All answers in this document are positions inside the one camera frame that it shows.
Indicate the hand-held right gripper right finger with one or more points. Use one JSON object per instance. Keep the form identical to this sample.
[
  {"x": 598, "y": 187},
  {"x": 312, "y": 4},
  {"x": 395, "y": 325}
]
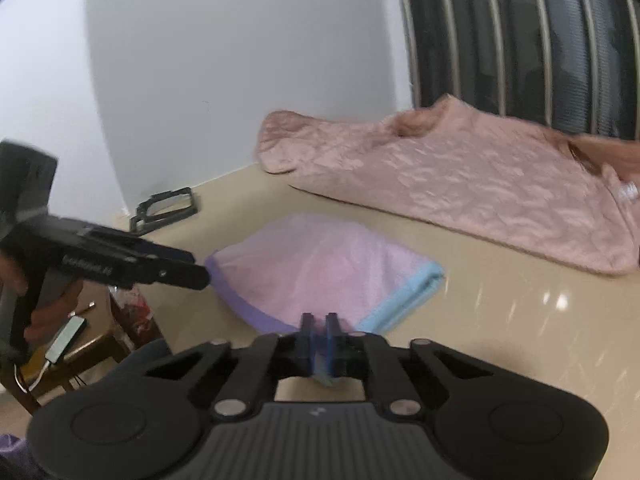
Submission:
[{"x": 332, "y": 335}]

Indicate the person's left hand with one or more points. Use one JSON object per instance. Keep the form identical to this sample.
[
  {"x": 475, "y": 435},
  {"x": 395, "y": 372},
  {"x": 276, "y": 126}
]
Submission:
[{"x": 50, "y": 317}]

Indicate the metal window grille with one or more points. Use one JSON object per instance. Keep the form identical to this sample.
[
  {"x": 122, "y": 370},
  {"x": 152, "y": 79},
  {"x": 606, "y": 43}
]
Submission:
[{"x": 525, "y": 35}]

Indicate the purple cloth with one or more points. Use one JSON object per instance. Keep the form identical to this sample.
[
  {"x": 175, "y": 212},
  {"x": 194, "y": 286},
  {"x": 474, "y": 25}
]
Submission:
[{"x": 12, "y": 457}]

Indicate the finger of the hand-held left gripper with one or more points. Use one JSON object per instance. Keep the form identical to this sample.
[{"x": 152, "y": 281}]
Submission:
[
  {"x": 145, "y": 251},
  {"x": 175, "y": 276}
]

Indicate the red white packet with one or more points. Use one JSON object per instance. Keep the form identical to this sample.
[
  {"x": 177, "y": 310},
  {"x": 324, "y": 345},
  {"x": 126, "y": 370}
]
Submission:
[{"x": 140, "y": 317}]

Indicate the black rectangular frame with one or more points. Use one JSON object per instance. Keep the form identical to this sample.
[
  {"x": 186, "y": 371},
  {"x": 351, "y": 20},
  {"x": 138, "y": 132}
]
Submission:
[{"x": 150, "y": 212}]

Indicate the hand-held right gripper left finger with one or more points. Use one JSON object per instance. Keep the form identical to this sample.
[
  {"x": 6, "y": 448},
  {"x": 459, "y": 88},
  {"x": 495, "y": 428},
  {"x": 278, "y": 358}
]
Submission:
[{"x": 309, "y": 335}]

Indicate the smartphone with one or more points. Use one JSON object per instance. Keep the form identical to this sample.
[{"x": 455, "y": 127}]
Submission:
[{"x": 65, "y": 339}]

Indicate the wooden stool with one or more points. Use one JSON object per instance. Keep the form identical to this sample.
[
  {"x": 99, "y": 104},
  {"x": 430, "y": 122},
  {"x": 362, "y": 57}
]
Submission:
[{"x": 100, "y": 347}]

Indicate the pink blue purple-trimmed vest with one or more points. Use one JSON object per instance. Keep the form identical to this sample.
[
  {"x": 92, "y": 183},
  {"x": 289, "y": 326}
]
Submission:
[{"x": 310, "y": 270}]

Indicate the pink quilted jacket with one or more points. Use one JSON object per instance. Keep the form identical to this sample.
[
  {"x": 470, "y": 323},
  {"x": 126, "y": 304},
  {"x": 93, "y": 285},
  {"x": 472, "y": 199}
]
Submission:
[{"x": 450, "y": 185}]

